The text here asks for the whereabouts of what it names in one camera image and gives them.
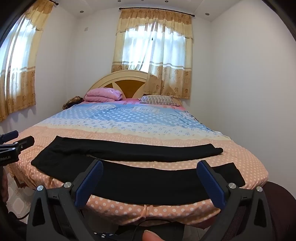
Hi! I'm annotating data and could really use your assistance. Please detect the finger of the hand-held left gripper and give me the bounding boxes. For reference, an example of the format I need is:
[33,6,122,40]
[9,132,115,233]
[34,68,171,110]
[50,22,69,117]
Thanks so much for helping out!
[13,136,35,151]
[0,130,19,144]

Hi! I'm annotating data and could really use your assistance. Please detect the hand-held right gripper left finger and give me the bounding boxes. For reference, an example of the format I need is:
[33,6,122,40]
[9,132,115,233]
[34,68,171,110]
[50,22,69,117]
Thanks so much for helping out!
[26,159,104,241]

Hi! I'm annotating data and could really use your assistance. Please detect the brown woven bag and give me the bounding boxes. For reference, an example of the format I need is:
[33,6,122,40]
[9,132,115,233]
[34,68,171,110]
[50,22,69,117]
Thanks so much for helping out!
[62,96,84,110]

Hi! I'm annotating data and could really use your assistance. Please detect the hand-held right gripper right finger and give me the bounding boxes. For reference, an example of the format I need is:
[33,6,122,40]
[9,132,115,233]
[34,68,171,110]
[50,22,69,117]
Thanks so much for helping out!
[196,160,274,241]

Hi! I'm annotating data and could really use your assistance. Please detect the person's right hand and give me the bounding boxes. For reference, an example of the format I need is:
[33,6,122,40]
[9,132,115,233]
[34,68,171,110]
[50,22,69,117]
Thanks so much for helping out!
[142,230,163,241]

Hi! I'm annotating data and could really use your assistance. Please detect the navy patterned clothing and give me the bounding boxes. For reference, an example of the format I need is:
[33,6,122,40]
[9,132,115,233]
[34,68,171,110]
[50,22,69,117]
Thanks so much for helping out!
[94,232,121,241]

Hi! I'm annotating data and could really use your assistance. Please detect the black curtain rod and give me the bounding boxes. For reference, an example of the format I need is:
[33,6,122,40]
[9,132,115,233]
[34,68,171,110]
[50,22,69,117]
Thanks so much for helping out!
[119,8,196,17]

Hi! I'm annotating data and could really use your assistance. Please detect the black pants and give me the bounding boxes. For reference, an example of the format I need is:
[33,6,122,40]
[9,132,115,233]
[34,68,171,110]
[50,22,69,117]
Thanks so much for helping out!
[31,136,246,206]

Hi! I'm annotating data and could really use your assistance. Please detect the beige curtain with scalloped valance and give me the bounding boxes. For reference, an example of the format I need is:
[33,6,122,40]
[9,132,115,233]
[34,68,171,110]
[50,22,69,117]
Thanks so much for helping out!
[111,9,193,100]

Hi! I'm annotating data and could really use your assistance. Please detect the beige side window curtain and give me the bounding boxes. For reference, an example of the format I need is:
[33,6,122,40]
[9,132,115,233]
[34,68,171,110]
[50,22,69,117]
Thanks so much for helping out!
[0,0,54,122]

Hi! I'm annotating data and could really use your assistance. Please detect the pink folded blanket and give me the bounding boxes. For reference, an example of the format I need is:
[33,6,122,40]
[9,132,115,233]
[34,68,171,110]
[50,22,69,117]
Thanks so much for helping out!
[84,88,123,102]

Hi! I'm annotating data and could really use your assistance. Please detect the person's leg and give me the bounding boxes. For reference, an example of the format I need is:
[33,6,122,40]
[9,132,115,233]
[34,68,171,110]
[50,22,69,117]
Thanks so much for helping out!
[240,181,296,241]

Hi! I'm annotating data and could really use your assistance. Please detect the striped pillow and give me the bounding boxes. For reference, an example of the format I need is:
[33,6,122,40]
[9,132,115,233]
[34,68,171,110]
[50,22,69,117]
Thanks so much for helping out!
[139,95,180,107]

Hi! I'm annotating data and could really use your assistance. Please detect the cream wooden headboard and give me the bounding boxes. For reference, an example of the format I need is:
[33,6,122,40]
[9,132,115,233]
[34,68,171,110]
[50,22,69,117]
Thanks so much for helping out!
[89,70,183,106]

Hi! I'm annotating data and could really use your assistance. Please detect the polka dot bedspread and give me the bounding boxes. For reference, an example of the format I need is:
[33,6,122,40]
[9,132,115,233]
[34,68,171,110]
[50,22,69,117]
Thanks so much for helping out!
[8,98,269,230]

